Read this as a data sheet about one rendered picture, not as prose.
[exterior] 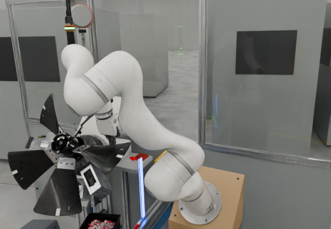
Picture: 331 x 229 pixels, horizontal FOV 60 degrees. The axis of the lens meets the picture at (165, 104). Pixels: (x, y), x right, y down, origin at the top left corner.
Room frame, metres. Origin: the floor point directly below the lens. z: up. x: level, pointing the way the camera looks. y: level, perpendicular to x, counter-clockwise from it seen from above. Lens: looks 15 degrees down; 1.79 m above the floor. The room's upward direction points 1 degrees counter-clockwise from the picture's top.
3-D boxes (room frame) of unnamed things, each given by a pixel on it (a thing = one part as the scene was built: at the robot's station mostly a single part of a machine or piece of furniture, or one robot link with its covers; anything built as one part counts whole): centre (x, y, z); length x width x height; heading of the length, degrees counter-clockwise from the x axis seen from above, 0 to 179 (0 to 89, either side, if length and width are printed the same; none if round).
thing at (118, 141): (2.02, 0.38, 0.91); 0.17 x 0.16 x 0.11; 155
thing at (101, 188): (1.42, 0.39, 0.98); 0.20 x 0.16 x 0.20; 155
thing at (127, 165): (1.96, 0.32, 0.84); 0.36 x 0.24 x 0.03; 65
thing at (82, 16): (2.12, 0.57, 1.88); 0.17 x 0.15 x 0.16; 65
